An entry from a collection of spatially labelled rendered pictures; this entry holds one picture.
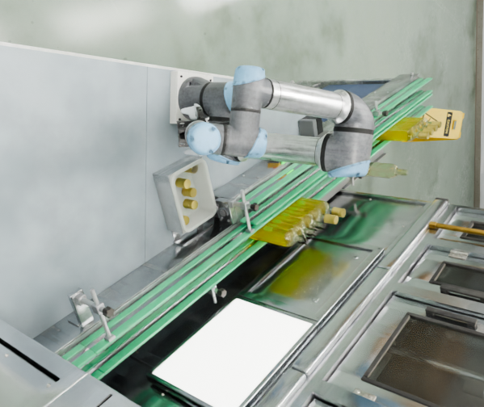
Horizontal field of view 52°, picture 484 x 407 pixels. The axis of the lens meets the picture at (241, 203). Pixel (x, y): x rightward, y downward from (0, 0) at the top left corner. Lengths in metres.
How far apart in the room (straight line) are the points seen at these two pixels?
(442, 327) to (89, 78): 1.28
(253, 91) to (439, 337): 0.90
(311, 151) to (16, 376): 0.96
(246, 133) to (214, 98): 0.44
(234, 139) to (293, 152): 0.35
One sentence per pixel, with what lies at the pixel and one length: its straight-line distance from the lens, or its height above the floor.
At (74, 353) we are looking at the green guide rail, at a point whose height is 0.91.
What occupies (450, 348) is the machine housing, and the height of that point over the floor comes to 1.67.
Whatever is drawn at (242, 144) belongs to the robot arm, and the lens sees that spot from 1.20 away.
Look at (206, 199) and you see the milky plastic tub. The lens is 1.81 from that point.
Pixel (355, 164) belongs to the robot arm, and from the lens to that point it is 1.44.
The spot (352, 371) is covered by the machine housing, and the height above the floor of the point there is 1.48.
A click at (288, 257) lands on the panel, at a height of 1.01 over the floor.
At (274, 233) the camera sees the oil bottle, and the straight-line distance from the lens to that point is 1.80.
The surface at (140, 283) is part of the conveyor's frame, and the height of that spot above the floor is 0.85.
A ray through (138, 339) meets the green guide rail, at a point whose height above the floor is 0.95.
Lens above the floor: 2.05
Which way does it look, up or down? 39 degrees down
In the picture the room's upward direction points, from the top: 100 degrees clockwise
